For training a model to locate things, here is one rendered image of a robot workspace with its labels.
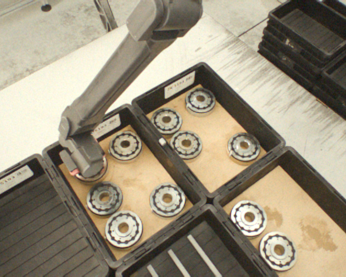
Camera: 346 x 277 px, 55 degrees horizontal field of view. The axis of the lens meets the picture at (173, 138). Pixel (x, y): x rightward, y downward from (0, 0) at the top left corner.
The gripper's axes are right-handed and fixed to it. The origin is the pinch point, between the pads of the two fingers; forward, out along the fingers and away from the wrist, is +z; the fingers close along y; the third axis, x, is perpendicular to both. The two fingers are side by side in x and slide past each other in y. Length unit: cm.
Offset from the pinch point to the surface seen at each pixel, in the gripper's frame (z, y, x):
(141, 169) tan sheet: 5.0, 12.4, -8.8
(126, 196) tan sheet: 3.9, 4.2, -13.7
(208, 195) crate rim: -5.8, 22.2, -28.8
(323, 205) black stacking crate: 3, 50, -49
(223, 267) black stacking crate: 2.6, 15.5, -45.4
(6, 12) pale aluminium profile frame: 90, 5, 175
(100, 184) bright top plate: 1.2, -0.3, -7.3
